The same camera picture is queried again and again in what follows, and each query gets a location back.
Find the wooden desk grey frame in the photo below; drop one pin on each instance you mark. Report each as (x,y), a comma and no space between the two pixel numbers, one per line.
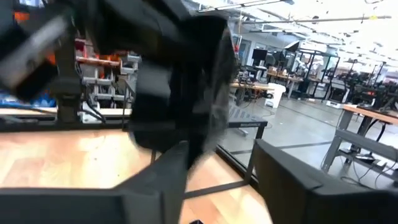
(370,115)

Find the black softbox light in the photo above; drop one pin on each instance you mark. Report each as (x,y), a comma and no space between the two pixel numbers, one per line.
(292,46)

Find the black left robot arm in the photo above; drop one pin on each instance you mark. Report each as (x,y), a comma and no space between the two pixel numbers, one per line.
(66,90)

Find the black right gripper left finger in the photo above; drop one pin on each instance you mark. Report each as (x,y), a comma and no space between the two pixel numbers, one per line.
(93,205)

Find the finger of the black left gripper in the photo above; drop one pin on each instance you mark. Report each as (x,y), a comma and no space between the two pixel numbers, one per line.
(192,109)
(152,105)

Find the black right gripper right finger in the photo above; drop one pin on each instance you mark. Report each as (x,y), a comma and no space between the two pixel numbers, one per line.
(311,202)

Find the black monitor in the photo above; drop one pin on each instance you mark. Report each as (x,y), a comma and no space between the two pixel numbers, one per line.
(259,54)

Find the white trash bin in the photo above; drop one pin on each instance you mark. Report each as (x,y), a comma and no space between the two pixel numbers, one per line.
(275,95)

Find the orange parts bin rack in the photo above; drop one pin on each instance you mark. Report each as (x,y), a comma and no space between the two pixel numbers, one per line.
(105,81)

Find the black perforated metal shelf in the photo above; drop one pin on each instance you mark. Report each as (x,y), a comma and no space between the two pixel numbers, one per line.
(248,124)

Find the wooden top desk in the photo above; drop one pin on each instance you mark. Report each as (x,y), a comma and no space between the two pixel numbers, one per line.
(284,77)
(252,87)

